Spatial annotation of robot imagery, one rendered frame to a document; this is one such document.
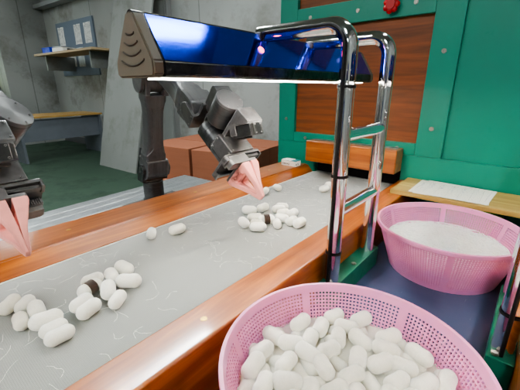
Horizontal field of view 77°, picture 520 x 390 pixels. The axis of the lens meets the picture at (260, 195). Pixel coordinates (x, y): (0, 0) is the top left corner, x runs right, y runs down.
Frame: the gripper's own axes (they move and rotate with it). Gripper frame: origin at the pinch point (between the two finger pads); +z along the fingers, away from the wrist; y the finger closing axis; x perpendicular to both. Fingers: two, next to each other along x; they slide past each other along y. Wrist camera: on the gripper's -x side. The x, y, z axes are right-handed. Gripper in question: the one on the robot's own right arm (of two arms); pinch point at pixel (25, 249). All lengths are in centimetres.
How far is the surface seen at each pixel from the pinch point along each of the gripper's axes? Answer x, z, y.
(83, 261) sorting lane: 9.1, 1.0, 8.5
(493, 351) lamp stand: -26, 46, 33
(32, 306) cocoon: 1.0, 7.6, -1.9
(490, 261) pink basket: -27, 42, 50
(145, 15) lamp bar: -31.2, -8.1, 13.4
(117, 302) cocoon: -3.1, 13.4, 5.8
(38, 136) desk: 352, -345, 145
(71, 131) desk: 351, -349, 191
